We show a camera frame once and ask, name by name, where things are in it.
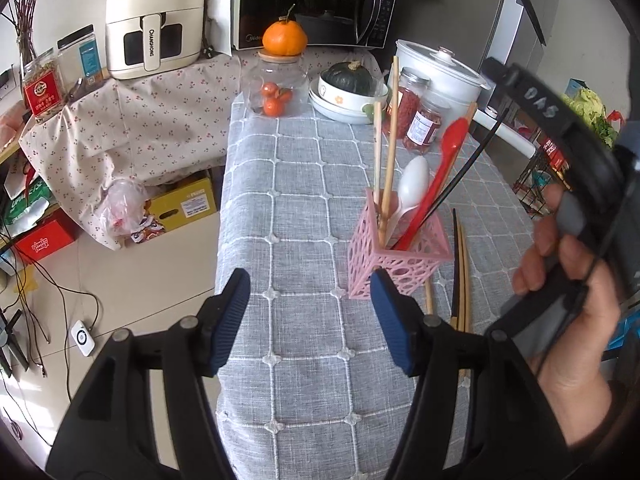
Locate yellow cardboard box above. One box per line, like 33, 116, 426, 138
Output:
145, 170, 221, 232

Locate tall red spice jar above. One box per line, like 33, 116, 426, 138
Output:
384, 67, 431, 136

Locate bare decorative branches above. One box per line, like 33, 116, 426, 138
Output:
0, 0, 51, 61

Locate grey refrigerator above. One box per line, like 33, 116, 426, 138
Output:
477, 0, 558, 88

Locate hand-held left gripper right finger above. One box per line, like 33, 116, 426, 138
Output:
370, 267, 568, 480

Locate white ceramic bowl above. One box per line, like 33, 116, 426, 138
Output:
317, 77, 390, 112

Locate white bowls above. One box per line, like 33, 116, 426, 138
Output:
307, 82, 390, 125

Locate pink perforated utensil holder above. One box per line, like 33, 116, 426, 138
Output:
347, 187, 455, 301

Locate dark green squash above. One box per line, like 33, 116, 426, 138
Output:
320, 60, 373, 96

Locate clear plastic bag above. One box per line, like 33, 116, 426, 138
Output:
97, 180, 151, 237

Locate person's right hand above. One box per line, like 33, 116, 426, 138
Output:
514, 182, 627, 447

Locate black microwave oven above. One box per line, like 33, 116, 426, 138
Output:
231, 0, 401, 52

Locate black wire rack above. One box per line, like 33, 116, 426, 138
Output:
512, 147, 573, 218

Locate red label jar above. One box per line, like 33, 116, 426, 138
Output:
22, 49, 66, 123

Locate short red spice jar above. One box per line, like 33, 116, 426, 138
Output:
402, 97, 446, 153

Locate large orange with stem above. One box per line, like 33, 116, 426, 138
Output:
262, 17, 308, 56

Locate black cable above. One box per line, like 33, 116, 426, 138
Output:
20, 255, 103, 376

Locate napa cabbage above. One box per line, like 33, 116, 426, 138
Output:
564, 87, 620, 147

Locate red plastic spoon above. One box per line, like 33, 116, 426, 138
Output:
395, 117, 473, 251

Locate green printed packet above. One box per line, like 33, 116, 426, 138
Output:
2, 180, 51, 233

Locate cream air fryer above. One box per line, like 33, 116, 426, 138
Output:
105, 0, 208, 80

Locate white router device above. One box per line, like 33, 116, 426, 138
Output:
70, 320, 94, 357

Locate black lid clear container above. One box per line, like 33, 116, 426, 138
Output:
57, 25, 108, 92

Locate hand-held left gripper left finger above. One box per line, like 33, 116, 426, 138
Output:
45, 267, 252, 480

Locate white electric cooking pot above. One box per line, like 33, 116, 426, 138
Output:
395, 40, 537, 157

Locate white pot lid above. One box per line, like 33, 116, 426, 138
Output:
397, 40, 493, 92

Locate grey checked tablecloth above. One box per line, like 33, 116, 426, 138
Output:
215, 47, 541, 480

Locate white plastic spoon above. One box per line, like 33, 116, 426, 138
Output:
387, 156, 431, 233

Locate floral tablecloth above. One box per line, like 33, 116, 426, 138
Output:
20, 50, 246, 251

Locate black chopstick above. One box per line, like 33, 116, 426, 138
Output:
451, 208, 463, 331
392, 108, 511, 251

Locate colourful snack packet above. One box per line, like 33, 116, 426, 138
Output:
131, 215, 167, 244

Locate clear glass jar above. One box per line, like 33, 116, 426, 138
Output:
241, 51, 310, 118

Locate light bamboo chopstick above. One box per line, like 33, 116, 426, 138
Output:
372, 101, 384, 213
378, 55, 401, 248

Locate red cardboard box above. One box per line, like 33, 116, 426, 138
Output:
12, 219, 76, 262

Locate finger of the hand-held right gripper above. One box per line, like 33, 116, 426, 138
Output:
480, 57, 573, 133

